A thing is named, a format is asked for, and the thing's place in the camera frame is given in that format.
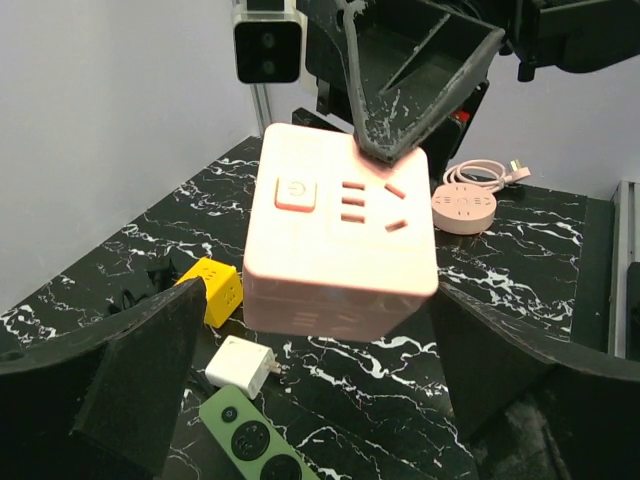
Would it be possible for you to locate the green power strip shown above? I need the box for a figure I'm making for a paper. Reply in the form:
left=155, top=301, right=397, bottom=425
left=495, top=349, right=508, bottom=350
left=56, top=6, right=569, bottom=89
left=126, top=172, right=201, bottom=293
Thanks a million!
left=199, top=385, right=318, bottom=480

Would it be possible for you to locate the white cube charger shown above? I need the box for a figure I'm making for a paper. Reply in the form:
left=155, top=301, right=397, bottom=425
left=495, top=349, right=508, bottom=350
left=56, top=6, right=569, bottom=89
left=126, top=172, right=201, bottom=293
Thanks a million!
left=205, top=335, right=282, bottom=400

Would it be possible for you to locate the yellow cube socket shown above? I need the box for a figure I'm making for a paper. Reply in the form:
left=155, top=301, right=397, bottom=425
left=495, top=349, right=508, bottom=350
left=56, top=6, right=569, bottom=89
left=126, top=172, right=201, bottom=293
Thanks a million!
left=177, top=257, right=243, bottom=328

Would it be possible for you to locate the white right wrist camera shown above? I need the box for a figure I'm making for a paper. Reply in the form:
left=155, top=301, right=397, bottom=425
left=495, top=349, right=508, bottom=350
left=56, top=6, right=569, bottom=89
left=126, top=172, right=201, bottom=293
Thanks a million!
left=233, top=0, right=303, bottom=84

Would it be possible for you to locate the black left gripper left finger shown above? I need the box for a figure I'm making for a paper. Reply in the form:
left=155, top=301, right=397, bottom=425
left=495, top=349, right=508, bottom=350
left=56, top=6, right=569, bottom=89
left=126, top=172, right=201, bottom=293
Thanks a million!
left=1, top=278, right=206, bottom=479

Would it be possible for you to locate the pink cube socket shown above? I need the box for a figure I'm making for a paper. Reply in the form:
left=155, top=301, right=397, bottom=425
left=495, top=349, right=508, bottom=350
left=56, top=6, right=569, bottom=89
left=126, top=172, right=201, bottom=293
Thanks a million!
left=242, top=123, right=439, bottom=342

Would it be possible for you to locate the pink round socket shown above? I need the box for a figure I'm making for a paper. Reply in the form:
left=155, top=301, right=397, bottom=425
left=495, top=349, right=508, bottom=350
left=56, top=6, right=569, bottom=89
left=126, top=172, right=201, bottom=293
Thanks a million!
left=431, top=183, right=497, bottom=236

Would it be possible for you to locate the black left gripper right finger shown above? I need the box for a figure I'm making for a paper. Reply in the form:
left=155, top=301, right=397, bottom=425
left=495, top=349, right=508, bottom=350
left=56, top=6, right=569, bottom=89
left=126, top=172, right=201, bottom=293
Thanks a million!
left=429, top=287, right=639, bottom=479

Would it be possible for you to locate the pink coiled cable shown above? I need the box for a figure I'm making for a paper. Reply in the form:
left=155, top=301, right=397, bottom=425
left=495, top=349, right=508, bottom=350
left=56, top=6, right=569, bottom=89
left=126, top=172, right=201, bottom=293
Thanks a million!
left=442, top=158, right=532, bottom=192

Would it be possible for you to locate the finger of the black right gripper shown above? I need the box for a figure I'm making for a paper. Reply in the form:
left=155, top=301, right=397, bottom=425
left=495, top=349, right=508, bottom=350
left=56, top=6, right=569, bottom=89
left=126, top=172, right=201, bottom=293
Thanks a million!
left=335, top=1, right=505, bottom=164

